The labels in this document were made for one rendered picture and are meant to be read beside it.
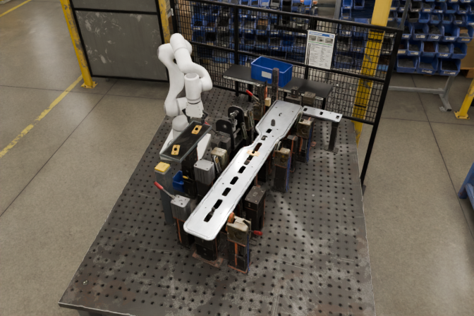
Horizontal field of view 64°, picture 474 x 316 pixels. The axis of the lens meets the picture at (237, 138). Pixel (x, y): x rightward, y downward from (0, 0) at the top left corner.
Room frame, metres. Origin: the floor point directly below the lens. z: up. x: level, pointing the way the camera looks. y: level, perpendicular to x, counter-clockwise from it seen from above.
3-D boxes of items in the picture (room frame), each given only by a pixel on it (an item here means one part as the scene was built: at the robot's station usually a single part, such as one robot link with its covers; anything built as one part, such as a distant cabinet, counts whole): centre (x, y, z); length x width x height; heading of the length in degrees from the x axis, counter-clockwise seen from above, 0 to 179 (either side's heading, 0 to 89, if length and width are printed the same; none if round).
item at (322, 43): (2.71, -0.65, 1.30); 0.23 x 0.02 x 0.31; 63
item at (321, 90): (2.74, -0.33, 1.01); 0.90 x 0.22 x 0.03; 63
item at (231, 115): (2.03, 0.04, 0.94); 0.18 x 0.13 x 0.49; 153
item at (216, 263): (1.29, 0.18, 0.84); 0.18 x 0.06 x 0.29; 63
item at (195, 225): (1.83, -0.10, 1.00); 1.38 x 0.22 x 0.02; 153
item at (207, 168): (1.63, 0.19, 0.90); 0.13 x 0.10 x 0.41; 63
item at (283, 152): (1.82, -0.29, 0.87); 0.12 x 0.09 x 0.35; 63
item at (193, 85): (1.90, 0.24, 1.47); 0.09 x 0.08 x 0.13; 108
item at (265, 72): (2.76, -0.29, 1.09); 0.30 x 0.17 x 0.13; 56
